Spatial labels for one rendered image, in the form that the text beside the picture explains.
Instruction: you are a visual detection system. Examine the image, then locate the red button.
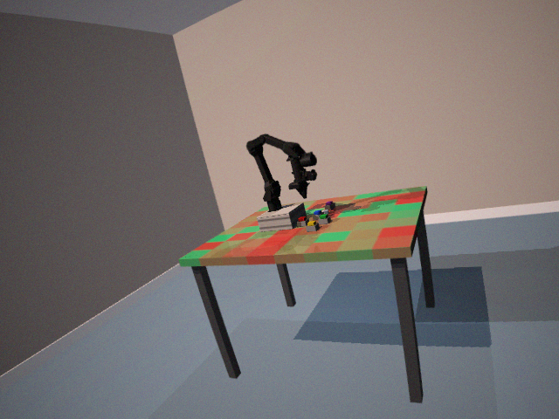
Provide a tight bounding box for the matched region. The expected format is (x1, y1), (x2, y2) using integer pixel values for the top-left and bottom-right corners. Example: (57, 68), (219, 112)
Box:
(297, 216), (309, 227)

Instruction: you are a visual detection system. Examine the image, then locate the yellow button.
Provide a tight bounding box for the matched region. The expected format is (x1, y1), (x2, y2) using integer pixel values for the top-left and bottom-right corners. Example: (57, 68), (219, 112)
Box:
(306, 221), (320, 232)

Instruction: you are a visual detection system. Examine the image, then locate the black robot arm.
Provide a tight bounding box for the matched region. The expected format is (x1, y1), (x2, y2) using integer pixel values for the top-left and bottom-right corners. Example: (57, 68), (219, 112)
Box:
(246, 134), (317, 212)

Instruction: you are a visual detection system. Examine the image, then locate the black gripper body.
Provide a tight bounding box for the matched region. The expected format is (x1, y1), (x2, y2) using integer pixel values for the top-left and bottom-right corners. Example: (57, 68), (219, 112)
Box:
(288, 167), (310, 189)

